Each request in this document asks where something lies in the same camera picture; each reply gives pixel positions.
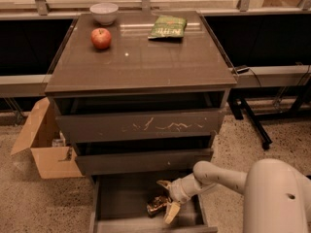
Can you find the dark brown drawer cabinet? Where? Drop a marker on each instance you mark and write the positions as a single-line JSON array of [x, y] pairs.
[[136, 74]]

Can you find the small black device with cable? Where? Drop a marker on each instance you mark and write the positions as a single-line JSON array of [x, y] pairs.
[[240, 70]]

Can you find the open bottom drawer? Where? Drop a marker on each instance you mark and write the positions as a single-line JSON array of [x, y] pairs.
[[120, 206]]

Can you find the top drawer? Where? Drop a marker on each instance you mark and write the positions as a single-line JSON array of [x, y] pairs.
[[141, 125]]

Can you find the white ceramic bowl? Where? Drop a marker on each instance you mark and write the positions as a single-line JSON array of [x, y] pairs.
[[104, 13]]

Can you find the black metal stand leg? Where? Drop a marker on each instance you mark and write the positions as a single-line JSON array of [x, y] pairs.
[[237, 105]]

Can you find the middle drawer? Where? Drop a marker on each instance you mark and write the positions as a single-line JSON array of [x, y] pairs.
[[136, 162]]

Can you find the open cardboard box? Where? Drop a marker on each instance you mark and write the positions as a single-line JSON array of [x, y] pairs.
[[40, 134]]

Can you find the green chip bag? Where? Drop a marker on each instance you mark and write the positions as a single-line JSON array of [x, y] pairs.
[[168, 27]]

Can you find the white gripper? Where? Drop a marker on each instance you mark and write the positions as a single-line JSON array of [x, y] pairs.
[[175, 191]]

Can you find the red apple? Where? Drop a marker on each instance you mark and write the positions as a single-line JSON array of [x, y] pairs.
[[101, 38]]

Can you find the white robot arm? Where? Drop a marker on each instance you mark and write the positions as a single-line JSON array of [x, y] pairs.
[[277, 198]]

